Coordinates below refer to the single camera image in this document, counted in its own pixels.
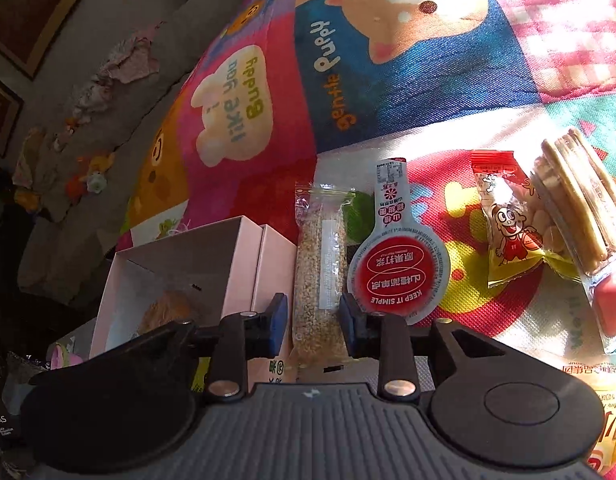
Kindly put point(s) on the small plush toys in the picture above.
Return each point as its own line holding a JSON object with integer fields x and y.
{"x": 89, "y": 178}

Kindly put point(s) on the red lid jelly cup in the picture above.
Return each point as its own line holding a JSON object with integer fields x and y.
{"x": 403, "y": 267}

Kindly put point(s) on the bread bun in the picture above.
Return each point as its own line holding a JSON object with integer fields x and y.
{"x": 171, "y": 306}

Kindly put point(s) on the pink floral cloth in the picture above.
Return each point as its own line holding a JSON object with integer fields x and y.
{"x": 130, "y": 60}

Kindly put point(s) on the pink cardboard box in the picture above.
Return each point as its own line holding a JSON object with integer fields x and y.
{"x": 227, "y": 267}

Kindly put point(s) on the gold framed picture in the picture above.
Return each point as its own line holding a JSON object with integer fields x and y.
{"x": 28, "y": 29}

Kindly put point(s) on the orange printed snack packet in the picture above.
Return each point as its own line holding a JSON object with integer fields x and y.
{"x": 601, "y": 376}

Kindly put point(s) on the sesame seed bar packet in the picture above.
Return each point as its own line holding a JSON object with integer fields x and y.
{"x": 320, "y": 275}

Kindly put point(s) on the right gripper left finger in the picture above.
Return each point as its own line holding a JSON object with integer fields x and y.
{"x": 238, "y": 339}

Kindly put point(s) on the biscuit sticks with pink dip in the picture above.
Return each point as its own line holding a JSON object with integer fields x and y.
{"x": 580, "y": 196}

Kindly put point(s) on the colourful cartoon play mat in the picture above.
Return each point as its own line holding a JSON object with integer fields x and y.
{"x": 316, "y": 91}

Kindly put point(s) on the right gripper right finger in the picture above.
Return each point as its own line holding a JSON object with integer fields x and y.
{"x": 393, "y": 343}

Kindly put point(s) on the red cartoon snack bag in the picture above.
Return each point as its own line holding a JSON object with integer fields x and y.
{"x": 521, "y": 233}

